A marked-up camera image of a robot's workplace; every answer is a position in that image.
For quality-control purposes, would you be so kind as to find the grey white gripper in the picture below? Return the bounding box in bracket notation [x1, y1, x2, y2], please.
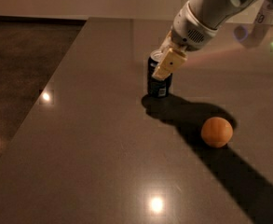
[152, 0, 219, 81]

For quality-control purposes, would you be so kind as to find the dark blue pepsi can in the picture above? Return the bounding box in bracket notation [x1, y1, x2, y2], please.
[147, 49, 172, 98]

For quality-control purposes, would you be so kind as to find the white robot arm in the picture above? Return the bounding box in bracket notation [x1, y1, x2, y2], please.
[152, 0, 273, 81]

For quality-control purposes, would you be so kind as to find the orange fruit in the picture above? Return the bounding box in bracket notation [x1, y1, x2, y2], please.
[200, 117, 233, 148]

